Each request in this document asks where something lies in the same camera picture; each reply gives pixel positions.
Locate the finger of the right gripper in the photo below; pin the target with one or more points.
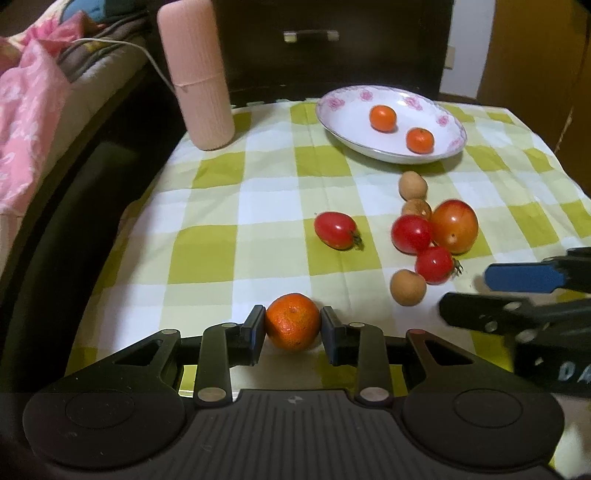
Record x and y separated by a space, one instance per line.
490 314
570 271

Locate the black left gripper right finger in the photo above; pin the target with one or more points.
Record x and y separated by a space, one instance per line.
362 346

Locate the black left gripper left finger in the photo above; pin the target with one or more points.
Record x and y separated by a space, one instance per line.
224 346

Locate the small orange mandarin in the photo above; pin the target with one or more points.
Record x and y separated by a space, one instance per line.
292 322

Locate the red cherry tomato with stem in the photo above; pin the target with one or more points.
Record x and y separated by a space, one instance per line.
437 265

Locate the large red orange tomato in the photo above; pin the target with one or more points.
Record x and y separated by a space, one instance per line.
454 226

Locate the oblong red cherry tomato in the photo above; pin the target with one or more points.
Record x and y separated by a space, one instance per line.
338 231

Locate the round red cherry tomato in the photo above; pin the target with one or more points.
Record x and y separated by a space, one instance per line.
411 234

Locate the green white checkered tablecloth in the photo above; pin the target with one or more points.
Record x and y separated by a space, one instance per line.
287 214

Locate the orange mandarin right in plate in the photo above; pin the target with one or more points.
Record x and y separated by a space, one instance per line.
420 141

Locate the orange mandarin in plate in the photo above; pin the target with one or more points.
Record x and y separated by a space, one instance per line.
420 141
383 118

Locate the brown wooden wardrobe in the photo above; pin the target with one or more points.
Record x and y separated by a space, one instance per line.
538 66

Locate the orange mandarin far in plate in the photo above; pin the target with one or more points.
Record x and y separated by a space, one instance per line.
383 118

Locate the white floral plate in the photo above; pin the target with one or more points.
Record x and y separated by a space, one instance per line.
345 112

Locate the dark wooden nightstand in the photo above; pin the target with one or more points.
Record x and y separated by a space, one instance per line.
381 42

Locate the grey striped mattress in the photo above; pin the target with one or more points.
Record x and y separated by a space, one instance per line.
96 71

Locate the pink floral blanket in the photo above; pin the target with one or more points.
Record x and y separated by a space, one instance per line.
33 92

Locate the pink ribbed cylinder container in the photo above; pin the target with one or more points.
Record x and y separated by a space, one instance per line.
190 42

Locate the blue cloth on bed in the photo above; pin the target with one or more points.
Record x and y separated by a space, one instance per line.
104 11

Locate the wall power socket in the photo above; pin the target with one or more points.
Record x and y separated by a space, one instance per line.
450 58

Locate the silver drawer handle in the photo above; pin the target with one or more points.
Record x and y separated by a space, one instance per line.
310 35

